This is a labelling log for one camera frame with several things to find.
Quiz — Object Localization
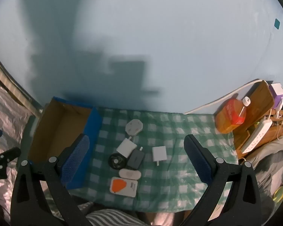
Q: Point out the white charger block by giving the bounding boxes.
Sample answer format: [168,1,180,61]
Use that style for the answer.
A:
[116,137,136,158]

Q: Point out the black round gadget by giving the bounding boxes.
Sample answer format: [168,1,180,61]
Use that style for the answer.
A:
[108,153,126,170]

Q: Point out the orange liquid bottle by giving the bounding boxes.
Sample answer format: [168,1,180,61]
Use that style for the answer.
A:
[215,97,251,133]

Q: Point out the grey striped cloth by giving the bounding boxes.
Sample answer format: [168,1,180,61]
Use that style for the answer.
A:
[49,200,147,226]

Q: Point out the white square charger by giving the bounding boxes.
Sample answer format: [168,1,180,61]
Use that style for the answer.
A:
[152,146,167,166]

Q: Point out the yellow-green round object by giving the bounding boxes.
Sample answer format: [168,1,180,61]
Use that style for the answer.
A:
[272,185,283,203]

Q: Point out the white oval case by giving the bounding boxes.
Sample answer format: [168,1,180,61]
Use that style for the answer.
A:
[118,168,142,179]

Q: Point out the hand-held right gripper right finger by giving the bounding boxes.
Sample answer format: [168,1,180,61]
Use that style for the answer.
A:
[179,134,261,226]

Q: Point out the white cable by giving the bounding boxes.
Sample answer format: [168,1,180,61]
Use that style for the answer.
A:
[184,79,262,115]

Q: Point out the dark grey charger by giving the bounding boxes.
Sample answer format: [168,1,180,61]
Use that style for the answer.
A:
[127,146,145,170]

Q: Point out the purple and white box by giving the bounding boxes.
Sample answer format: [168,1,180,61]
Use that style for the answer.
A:
[269,83,283,109]

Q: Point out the wooden rack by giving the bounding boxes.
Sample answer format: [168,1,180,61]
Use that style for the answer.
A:
[233,80,283,157]

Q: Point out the white card with orange shape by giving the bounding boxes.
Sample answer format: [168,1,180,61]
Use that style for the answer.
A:
[110,176,138,198]

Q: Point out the white power strip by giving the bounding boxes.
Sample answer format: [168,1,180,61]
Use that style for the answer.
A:
[241,119,273,153]

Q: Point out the green checkered cloth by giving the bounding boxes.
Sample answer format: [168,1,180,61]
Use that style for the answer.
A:
[71,107,238,213]

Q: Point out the cardboard box with blue edges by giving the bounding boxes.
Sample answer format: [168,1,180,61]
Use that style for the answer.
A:
[27,96,103,190]

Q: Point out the white round plug adapter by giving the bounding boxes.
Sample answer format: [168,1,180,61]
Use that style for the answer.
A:
[125,119,142,137]

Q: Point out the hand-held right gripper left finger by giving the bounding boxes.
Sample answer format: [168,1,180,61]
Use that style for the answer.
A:
[11,134,90,226]

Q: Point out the silver foil sheet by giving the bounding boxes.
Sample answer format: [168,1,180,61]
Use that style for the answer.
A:
[0,74,36,217]

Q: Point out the grey blanket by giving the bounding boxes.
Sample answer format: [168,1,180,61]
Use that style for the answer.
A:
[245,137,283,226]

